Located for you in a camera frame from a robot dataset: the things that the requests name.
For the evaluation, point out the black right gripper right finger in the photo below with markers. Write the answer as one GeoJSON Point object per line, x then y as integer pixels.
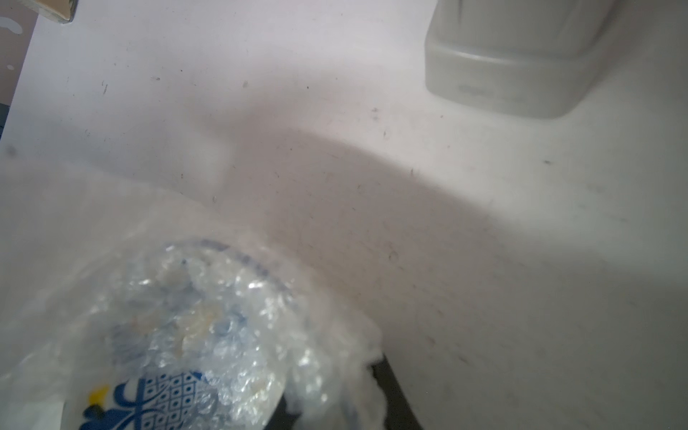
{"type": "Point", "coordinates": [399, 414]}

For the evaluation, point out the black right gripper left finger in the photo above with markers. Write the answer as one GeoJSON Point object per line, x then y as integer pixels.
{"type": "Point", "coordinates": [282, 418]}

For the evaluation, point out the bubble wrap sheet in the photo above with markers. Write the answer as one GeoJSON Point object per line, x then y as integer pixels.
{"type": "Point", "coordinates": [63, 227]}

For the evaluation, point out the blue yellow patterned bowl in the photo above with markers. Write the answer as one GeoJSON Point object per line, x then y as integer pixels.
{"type": "Point", "coordinates": [176, 347]}

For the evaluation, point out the glass jar black lid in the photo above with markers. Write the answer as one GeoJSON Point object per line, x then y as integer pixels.
{"type": "Point", "coordinates": [60, 11]}

